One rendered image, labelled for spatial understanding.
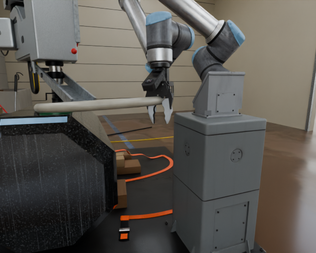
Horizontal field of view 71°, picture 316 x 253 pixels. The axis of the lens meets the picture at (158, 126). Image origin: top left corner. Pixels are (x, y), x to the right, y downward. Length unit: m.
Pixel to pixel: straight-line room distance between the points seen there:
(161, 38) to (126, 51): 6.27
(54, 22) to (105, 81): 5.51
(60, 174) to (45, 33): 0.77
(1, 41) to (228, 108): 1.74
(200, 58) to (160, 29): 0.67
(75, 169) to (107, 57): 5.76
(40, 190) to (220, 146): 1.01
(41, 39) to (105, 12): 5.79
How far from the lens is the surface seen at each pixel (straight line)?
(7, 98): 4.73
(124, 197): 1.94
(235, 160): 1.30
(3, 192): 1.48
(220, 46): 1.38
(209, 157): 1.19
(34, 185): 1.42
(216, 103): 1.30
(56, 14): 1.46
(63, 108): 0.70
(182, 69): 7.66
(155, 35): 0.79
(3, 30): 2.16
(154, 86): 0.71
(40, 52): 1.40
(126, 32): 7.13
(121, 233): 1.72
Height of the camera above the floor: 1.07
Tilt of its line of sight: 12 degrees down
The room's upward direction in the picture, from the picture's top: straight up
